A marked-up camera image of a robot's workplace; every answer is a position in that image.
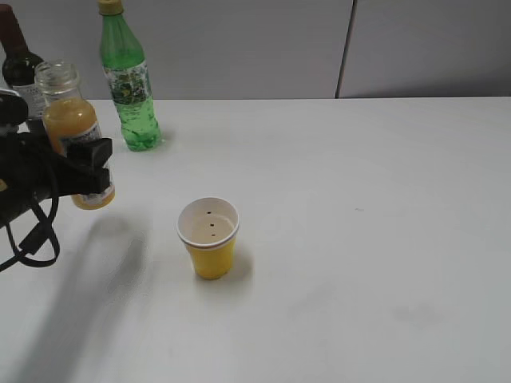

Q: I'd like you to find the green plastic soda bottle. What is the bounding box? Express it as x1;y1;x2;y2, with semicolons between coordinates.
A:
97;1;161;152

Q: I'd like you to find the orange juice bottle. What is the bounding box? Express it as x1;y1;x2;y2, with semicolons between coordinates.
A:
34;60;117;211

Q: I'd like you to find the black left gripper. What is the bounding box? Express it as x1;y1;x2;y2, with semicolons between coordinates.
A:
1;133;113;199

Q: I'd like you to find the dark red wine bottle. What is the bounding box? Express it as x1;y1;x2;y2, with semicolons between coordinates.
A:
1;4;46;136

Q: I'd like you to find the black left cable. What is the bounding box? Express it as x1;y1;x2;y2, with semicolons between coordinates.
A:
0;151;61;273

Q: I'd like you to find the yellow paper cup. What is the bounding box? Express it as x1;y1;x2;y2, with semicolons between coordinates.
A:
176;197;240;280

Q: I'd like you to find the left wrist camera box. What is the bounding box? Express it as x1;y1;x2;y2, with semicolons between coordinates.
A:
0;89;29;136

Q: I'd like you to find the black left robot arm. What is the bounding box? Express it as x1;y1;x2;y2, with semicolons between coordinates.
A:
1;132;113;227

